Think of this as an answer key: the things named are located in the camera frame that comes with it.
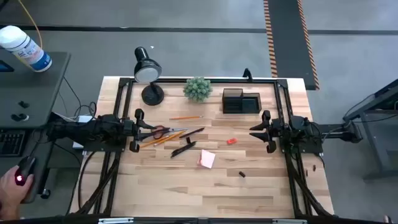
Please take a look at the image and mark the black mesh desk organizer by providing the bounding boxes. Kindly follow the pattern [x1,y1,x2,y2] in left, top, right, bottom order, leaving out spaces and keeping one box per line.
[221,88,262,114]

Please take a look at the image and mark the black pen with silver print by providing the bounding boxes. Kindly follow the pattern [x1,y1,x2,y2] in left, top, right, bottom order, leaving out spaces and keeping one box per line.
[170,142,197,159]

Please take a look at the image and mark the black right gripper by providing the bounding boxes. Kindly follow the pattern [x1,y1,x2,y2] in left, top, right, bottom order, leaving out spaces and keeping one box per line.
[249,110,282,154]

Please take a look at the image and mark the green artificial potted plant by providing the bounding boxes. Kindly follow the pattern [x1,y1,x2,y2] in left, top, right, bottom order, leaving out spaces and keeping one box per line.
[182,77,214,103]

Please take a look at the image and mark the white wipes canister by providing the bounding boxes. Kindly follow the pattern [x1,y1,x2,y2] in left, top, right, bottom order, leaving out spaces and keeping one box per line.
[0,25,53,73]

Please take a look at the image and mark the dark side desk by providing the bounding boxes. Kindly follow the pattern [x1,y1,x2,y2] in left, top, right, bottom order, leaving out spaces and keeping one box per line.
[0,51,72,205]

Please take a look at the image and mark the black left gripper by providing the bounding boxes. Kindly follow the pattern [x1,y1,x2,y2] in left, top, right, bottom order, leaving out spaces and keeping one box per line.
[124,108,157,153]

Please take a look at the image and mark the black desk lamp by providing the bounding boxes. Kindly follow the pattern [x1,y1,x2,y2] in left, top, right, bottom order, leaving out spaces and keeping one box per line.
[133,46,165,106]

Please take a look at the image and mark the black floor mat striped edges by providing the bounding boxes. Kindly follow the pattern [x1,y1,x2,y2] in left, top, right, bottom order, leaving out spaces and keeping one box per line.
[263,0,320,91]

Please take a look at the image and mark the small tablet screen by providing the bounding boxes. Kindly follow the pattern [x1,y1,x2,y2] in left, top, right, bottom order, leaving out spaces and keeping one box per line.
[0,60,15,73]

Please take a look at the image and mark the yellow cable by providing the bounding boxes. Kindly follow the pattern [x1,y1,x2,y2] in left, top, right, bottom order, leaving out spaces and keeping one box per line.
[17,0,44,52]

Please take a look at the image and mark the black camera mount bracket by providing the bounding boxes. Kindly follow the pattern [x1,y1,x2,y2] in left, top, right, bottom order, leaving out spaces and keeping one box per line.
[242,67,254,82]

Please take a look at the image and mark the black aluminium table frame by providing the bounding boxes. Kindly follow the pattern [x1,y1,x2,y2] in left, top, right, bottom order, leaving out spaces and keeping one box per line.
[70,77,335,218]

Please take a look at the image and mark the red handled scissors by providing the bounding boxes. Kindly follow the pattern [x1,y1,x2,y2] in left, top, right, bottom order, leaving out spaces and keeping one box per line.
[152,124,189,140]

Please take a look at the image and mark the black keyboard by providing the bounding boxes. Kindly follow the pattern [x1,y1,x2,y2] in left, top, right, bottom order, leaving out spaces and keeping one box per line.
[0,129,26,157]

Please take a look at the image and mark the grey metal cart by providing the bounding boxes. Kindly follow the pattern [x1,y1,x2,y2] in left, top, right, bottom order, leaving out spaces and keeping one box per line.
[343,79,398,181]

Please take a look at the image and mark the white power adapter box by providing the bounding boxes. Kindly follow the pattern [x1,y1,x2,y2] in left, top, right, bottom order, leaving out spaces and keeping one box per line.
[72,114,94,149]

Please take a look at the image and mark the black computer mouse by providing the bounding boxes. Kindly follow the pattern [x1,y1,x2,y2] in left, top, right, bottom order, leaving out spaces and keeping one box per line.
[14,155,37,187]

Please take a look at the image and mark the person's hand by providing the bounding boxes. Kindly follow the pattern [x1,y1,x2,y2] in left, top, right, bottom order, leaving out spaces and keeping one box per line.
[0,164,34,222]

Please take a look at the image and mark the silver metal bracket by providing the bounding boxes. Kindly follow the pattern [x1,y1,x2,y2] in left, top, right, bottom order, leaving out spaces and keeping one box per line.
[98,217,134,224]
[272,218,308,224]

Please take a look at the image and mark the pink sticky note pad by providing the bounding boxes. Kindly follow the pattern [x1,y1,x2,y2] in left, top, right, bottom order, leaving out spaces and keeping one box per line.
[197,149,216,170]

